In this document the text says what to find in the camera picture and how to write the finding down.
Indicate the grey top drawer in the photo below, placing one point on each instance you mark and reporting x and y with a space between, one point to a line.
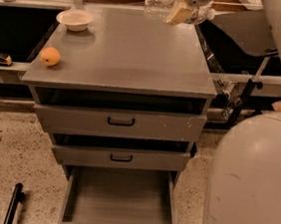
141 125

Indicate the grey drawer cabinet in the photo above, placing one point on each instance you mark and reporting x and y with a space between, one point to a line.
125 62

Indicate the black bar on floor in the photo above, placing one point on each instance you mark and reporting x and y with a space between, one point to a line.
17 197

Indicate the orange fruit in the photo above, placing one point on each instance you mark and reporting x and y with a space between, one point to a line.
50 56

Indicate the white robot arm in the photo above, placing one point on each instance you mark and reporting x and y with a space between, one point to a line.
244 183

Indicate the metal clamp bracket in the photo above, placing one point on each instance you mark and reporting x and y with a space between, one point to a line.
231 91

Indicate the yellow black tape measure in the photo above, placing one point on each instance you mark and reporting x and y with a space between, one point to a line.
5 60

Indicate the white bowl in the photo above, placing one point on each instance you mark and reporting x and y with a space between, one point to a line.
75 19

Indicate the grey open bottom drawer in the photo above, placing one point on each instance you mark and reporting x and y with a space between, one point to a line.
118 196

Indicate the grey middle drawer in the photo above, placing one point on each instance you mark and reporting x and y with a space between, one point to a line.
121 158

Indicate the black tray stand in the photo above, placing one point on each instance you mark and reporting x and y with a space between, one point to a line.
238 48

